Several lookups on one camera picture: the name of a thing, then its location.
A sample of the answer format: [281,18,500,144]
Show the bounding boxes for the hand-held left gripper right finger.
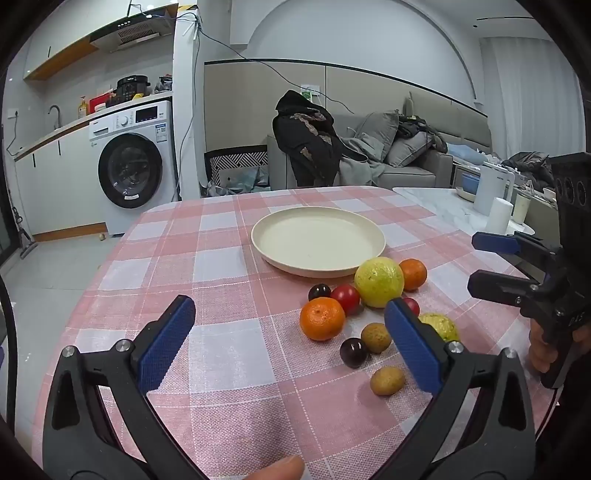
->
[369,298,536,480]

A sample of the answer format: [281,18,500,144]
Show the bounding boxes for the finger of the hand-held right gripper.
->
[472,232,561,269]
[467,270,550,319]

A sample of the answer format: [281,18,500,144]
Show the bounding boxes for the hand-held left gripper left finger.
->
[42,295,197,480]

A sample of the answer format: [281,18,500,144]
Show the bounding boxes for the wrinkled yellow passion fruit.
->
[418,312,461,343]

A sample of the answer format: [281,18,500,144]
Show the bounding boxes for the small orange mandarin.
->
[398,258,428,291]

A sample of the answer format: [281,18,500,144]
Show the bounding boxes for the smooth yellow passion fruit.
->
[354,257,406,309]

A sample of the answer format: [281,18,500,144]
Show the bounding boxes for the large orange mandarin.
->
[299,296,346,342]

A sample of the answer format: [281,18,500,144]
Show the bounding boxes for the cream round plate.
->
[250,206,387,278]

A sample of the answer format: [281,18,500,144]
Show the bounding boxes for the person's right hand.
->
[529,318,591,374]

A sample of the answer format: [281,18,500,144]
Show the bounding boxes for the person's left hand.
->
[247,455,306,480]

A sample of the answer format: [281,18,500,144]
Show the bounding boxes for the white paper roll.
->
[484,197,513,234]

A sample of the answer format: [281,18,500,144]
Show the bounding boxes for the brown longan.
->
[361,322,393,354]
[370,366,406,397]

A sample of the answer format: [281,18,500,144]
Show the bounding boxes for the cream cup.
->
[512,191,531,225]

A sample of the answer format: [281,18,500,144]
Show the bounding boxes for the white electric kettle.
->
[473,161,515,216]

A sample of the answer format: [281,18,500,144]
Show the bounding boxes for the white marble side table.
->
[392,186,536,241]

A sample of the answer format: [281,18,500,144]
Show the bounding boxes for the dark grey clothing heap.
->
[501,151,555,185]

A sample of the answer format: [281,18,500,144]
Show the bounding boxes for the pink checked tablecloth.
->
[30,186,555,480]

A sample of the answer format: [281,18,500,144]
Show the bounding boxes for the light blue cloth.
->
[445,143,481,162]

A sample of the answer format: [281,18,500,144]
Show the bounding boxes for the grey sofa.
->
[267,134,455,190]

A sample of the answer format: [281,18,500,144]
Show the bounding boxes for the grey cushion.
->
[355,110,400,144]
[385,131,435,168]

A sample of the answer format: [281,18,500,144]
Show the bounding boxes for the dark clothes pile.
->
[398,113,448,153]

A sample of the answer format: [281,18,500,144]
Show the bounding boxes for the white curtain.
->
[480,37,587,162]

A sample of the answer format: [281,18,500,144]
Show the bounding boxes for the grey blanket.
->
[339,134,393,186]

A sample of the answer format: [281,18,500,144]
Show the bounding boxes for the white washing machine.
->
[89,99,178,237]

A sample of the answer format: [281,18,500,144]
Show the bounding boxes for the teal plastic bags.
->
[205,166,271,197]

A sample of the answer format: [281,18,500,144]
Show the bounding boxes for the black patterned basket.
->
[204,144,269,195]

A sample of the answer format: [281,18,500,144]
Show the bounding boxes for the black jacket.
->
[272,90,345,188]

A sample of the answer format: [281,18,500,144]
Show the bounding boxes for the black pressure cooker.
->
[115,75,151,103]

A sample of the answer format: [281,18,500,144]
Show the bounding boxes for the range hood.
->
[90,4,174,54]

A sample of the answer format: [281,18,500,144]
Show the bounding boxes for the hanging cable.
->
[178,11,204,153]

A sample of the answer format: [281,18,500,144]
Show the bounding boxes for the white wall cabinet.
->
[23,0,134,81]

